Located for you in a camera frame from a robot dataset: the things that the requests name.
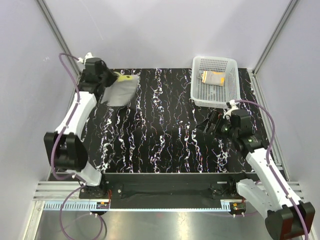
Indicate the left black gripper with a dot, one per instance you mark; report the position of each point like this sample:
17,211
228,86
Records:
113,76

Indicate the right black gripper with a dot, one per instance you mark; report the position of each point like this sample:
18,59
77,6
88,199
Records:
214,119

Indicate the yellow and grey towel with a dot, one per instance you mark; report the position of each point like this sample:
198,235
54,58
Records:
121,92

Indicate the orange towel with grey pattern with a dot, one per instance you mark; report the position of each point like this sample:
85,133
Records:
213,78

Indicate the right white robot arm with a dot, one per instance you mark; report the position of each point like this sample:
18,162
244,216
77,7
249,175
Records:
285,215

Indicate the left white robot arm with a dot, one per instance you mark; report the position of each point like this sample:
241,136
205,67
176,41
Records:
64,147

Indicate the white perforated plastic basket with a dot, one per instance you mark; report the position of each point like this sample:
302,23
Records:
212,96

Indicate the right connector block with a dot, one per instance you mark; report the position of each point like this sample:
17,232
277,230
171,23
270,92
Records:
239,206

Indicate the connector block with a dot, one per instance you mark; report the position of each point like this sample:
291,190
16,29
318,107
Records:
102,205
239,206

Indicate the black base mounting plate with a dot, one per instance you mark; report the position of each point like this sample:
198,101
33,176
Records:
169,187

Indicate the left connector block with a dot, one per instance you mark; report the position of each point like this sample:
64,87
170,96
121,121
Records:
102,205

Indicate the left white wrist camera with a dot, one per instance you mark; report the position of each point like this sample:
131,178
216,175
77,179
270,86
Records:
86,57

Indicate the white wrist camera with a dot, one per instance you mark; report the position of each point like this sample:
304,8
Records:
86,57
232,106

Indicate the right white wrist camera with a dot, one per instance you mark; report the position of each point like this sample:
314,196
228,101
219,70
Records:
232,106

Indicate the left aluminium frame post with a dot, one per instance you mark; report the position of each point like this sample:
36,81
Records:
43,7

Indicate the aluminium frame post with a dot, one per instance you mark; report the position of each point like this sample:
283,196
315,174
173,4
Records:
43,7
276,33

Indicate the white slotted cable duct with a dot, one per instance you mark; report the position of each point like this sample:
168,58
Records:
121,206

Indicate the right aluminium frame post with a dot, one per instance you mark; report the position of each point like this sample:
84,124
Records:
276,33

